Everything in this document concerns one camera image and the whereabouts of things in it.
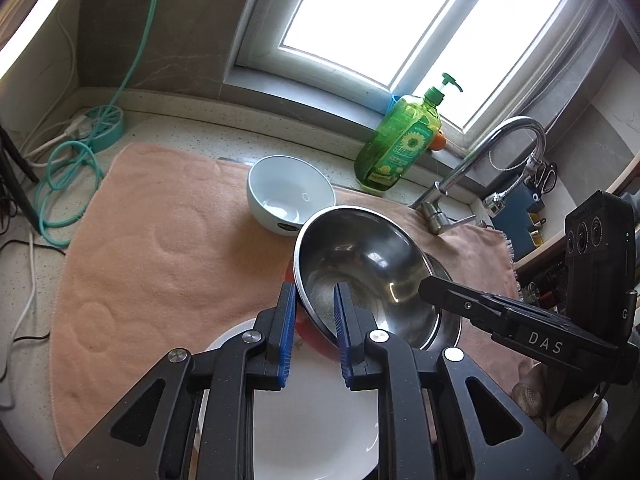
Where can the large steel bowl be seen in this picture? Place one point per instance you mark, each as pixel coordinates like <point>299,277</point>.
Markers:
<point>370,265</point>

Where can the scissors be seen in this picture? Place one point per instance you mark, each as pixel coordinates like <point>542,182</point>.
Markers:
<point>547,177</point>

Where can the window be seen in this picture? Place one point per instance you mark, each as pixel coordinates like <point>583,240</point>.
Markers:
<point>375,15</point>

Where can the orange fruit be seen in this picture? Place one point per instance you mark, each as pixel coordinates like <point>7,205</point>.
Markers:
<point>439,141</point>

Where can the red steel bowl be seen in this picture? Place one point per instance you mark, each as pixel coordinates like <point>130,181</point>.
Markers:
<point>310,335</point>

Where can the person's right hand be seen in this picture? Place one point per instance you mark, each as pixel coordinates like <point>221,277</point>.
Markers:
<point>530,395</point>

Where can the green dish soap bottle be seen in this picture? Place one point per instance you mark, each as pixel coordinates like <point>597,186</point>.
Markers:
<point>395,150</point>

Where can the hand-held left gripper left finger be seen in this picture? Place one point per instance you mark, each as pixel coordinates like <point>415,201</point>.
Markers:
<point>286,335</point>

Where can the white plate with grey leaves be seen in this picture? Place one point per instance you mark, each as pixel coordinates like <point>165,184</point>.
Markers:
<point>310,425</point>

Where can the blue utensil holder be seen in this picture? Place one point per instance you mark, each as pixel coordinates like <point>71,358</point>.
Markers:
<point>515,210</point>

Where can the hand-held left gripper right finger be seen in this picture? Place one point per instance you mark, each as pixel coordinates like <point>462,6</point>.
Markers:
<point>342,335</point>

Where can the blue container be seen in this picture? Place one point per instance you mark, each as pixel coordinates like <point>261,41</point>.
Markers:
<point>393,105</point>

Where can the light blue bowl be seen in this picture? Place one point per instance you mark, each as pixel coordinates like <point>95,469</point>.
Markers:
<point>280,185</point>

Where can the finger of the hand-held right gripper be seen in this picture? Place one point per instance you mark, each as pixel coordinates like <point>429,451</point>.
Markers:
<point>455,295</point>

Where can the steel faucet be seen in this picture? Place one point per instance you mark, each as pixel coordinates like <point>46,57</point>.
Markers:
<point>440,220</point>

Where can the pink towel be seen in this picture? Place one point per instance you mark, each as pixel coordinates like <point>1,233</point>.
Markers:
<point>150,260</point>

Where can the black light stand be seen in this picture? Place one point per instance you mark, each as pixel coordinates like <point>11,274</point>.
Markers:
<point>20,170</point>

